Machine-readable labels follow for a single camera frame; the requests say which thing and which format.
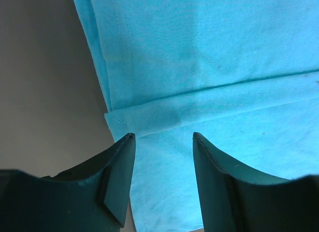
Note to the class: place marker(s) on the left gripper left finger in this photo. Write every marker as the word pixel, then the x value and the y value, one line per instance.
pixel 92 196

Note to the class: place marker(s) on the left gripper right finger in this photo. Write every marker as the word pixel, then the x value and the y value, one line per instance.
pixel 235 197

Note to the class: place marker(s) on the bright cyan t shirt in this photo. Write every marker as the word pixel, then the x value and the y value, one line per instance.
pixel 243 73

